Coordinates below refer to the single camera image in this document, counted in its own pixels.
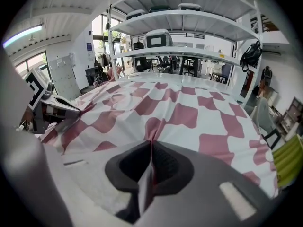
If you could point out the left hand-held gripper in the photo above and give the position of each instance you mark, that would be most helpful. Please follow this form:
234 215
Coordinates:
35 86

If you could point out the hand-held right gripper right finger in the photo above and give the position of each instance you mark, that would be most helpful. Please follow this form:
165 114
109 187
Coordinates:
213 185

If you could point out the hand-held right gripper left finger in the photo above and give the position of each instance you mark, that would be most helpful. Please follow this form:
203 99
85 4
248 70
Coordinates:
94 174

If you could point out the pink and white checkered cloth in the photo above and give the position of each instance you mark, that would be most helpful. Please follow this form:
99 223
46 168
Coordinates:
184 117

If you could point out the grey locker cabinet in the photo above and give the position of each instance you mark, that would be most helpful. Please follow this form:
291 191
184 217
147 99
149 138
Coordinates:
64 77

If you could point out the pink armchair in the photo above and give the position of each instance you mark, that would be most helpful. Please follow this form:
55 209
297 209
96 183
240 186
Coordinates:
111 75

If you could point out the window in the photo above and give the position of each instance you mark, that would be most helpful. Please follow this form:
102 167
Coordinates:
30 63

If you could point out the yellow-green cloth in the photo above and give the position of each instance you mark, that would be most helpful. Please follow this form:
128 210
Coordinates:
288 159

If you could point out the grey chair with black legs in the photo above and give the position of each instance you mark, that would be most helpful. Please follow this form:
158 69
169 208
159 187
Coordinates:
265 119

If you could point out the black office chair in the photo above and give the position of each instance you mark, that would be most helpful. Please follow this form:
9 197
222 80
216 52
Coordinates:
142 64

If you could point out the ceiling tube light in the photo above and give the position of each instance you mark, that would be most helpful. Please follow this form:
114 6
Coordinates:
22 35

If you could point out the wooden shelf unit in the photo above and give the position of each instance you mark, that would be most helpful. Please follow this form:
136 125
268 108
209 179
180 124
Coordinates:
293 115

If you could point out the white crate with window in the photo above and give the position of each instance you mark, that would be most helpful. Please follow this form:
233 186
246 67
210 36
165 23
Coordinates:
157 39

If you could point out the grey lidded container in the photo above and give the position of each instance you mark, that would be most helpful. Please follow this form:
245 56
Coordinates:
136 14

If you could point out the black hanging backpack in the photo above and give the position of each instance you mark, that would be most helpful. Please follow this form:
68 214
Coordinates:
251 55

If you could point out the dark green lidded container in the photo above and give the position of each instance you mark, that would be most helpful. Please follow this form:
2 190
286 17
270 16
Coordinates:
159 8

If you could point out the white metal shelf rack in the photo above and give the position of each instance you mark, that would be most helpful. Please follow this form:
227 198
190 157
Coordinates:
184 18

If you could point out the white lidded container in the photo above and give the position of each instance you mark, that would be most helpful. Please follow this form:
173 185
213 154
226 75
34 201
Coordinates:
189 6

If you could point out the blue wall poster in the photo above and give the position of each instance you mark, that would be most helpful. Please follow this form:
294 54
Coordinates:
89 46

